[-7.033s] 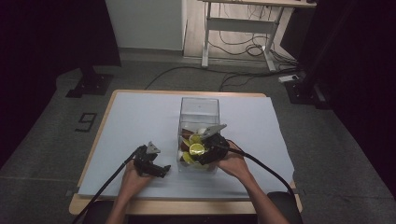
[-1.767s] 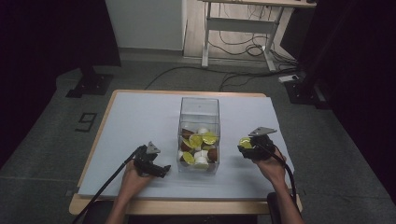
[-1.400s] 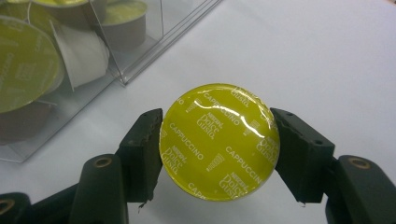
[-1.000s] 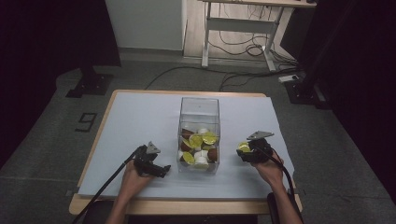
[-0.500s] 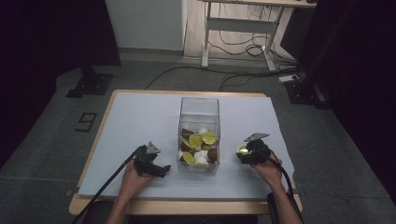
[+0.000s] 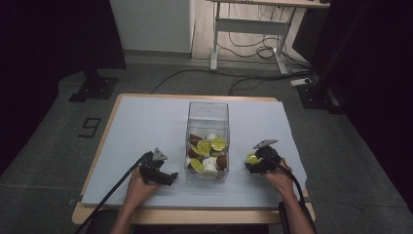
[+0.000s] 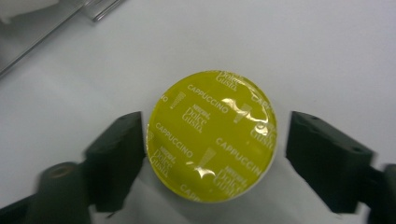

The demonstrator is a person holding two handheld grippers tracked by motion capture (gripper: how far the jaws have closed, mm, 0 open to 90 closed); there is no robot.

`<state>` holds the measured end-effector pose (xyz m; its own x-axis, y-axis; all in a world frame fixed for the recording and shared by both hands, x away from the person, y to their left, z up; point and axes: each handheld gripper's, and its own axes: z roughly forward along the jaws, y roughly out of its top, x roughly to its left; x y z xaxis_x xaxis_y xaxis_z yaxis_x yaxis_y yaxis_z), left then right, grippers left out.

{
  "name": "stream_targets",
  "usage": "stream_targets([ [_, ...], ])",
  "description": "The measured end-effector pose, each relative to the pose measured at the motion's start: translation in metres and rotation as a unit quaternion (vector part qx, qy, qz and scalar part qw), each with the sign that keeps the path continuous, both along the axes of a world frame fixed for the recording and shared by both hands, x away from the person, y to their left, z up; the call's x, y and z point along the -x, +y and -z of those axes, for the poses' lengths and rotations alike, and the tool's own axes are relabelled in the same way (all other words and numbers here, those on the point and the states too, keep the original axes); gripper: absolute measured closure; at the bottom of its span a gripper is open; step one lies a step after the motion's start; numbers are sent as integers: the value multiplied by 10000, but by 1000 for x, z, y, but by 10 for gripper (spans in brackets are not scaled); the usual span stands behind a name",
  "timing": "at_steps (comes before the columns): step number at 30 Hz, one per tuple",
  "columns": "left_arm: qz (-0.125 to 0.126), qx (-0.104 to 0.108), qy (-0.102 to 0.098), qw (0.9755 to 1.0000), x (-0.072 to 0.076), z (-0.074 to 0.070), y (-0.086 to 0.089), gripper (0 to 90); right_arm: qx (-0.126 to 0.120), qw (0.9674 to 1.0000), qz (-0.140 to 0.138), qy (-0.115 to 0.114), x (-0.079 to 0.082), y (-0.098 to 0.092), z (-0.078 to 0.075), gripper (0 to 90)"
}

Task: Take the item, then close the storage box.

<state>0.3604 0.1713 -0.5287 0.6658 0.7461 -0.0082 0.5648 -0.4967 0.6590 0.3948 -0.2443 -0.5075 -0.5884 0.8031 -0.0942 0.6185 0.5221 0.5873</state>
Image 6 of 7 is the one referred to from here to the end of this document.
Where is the white table mat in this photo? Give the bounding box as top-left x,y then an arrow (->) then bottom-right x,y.
81,96 -> 308,210

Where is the white desk frame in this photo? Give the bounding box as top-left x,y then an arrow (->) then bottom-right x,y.
207,0 -> 331,76

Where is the pile of coffee capsules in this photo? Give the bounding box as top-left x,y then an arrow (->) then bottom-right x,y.
185,133 -> 229,178

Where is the white power strip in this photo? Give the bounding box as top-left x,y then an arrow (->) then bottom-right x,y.
289,77 -> 313,88

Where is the black floor cable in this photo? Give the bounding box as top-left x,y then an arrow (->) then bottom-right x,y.
150,67 -> 293,95
228,71 -> 318,97

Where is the clear plastic box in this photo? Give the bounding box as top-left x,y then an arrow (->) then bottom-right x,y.
183,100 -> 231,182

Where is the black curtain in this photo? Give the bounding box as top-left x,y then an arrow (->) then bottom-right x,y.
291,0 -> 413,214
0,0 -> 128,178

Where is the person's left hand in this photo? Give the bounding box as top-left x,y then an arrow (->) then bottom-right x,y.
125,166 -> 164,209

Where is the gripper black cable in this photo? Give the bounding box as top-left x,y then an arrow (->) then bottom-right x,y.
74,154 -> 148,234
266,155 -> 319,234

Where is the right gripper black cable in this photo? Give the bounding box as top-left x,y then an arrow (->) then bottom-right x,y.
266,155 -> 319,234

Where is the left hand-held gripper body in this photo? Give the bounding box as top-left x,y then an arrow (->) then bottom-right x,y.
138,146 -> 169,185

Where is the wooden table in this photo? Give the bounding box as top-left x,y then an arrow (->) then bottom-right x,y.
71,93 -> 317,226

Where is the yellow-lidded coffee capsule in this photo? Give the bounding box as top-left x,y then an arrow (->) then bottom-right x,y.
245,152 -> 263,166

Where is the person's right hand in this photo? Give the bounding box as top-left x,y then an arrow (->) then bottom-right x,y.
261,158 -> 295,198

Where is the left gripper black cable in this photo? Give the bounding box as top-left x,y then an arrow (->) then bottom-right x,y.
74,154 -> 148,234

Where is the black stand base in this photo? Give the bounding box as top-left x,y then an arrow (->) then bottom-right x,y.
296,81 -> 346,115
68,68 -> 120,103

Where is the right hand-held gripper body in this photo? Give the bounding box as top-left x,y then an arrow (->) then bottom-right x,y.
249,138 -> 284,175

